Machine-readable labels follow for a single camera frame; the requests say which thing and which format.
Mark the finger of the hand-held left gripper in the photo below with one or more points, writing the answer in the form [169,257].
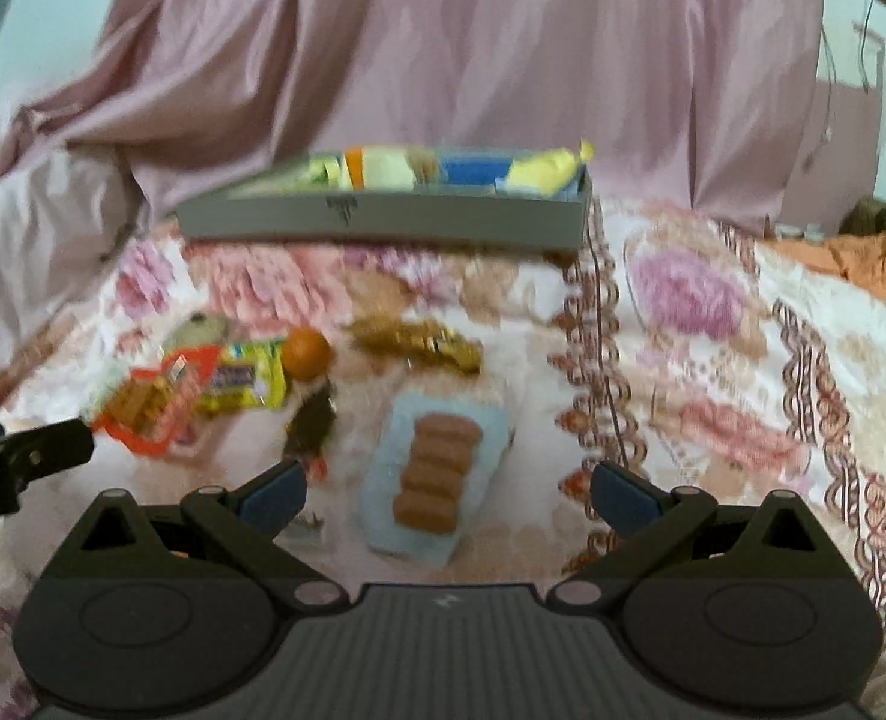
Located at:
[34,454]

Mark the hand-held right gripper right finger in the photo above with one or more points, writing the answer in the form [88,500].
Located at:
[627,504]

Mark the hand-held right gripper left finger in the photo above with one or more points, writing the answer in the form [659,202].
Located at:
[274,501]

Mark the yellow green snack packet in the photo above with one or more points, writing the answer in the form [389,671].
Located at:
[244,379]

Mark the red snack packet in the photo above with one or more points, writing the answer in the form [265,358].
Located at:
[154,405]

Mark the grey cardboard box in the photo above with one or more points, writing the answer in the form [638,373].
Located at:
[383,221]

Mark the dark snack wrapper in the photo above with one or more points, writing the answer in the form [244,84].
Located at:
[312,424]

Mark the orange fruit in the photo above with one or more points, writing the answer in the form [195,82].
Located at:
[306,354]

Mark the blue biscuit packet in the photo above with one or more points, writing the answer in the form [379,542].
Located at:
[435,472]

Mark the floral bedsheet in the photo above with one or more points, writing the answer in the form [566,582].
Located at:
[713,360]

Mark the pale green snack packet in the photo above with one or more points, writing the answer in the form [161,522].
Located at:
[195,331]

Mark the white quilt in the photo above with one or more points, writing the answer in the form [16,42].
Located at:
[38,240]

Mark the gold snack packet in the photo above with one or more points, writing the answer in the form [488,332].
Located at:
[420,341]

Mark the light yellow green packet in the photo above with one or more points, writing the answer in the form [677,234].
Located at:
[315,171]

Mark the orange cloth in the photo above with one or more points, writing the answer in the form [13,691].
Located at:
[863,262]

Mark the blue snack packet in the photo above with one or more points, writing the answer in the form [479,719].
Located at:
[477,169]

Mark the pink hanging bag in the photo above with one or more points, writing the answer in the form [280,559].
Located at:
[837,150]

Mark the pink satin blanket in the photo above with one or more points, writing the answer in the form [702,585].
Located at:
[450,52]

